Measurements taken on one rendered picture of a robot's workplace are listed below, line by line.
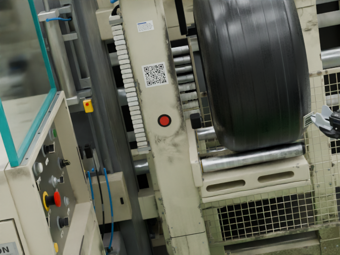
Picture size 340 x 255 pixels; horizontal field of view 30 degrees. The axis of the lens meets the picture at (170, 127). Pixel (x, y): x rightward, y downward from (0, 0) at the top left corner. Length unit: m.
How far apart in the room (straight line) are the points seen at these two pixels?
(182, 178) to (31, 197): 0.84
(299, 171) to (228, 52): 0.49
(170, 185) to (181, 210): 0.10
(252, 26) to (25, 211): 0.85
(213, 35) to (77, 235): 0.70
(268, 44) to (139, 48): 0.42
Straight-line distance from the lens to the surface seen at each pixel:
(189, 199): 2.21
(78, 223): 1.92
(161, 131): 2.11
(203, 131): 2.34
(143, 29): 2.01
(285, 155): 2.10
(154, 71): 2.04
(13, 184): 1.45
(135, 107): 2.09
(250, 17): 1.89
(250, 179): 2.09
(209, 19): 1.91
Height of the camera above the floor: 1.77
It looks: 20 degrees down
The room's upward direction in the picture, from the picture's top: 11 degrees counter-clockwise
